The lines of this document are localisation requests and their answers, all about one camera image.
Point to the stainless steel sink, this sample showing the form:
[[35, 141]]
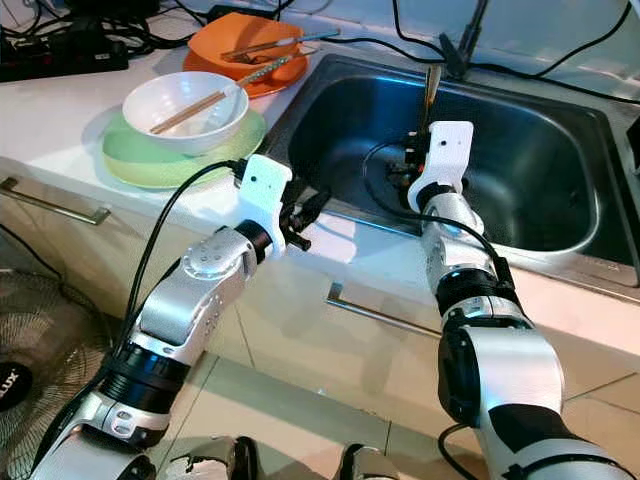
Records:
[[360, 120]]

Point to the light green plate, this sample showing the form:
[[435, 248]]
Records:
[[140, 168]]

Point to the large black power adapter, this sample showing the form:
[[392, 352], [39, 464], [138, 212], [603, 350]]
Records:
[[105, 8]]

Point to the cream kitchen cabinet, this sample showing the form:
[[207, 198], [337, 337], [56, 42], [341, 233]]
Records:
[[360, 360]]

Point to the orange plate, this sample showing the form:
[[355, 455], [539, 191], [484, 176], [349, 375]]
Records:
[[260, 90]]

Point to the small black power brick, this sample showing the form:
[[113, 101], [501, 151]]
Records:
[[240, 13]]

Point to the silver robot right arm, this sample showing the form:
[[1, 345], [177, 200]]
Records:
[[500, 360]]

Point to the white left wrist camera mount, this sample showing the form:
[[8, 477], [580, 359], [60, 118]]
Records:
[[265, 195]]

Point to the black power strip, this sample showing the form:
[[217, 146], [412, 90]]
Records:
[[60, 60]]

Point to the silver robot left leg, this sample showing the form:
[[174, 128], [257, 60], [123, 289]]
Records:
[[210, 462]]

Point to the black floor fan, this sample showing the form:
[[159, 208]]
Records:
[[15, 385]]

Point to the white bowl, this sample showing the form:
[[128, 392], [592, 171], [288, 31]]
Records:
[[160, 95]]

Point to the patterned wooden chopstick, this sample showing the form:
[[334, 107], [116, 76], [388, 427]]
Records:
[[431, 90], [190, 112]]

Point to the dark metal faucet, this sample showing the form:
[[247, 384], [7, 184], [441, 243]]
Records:
[[458, 45]]

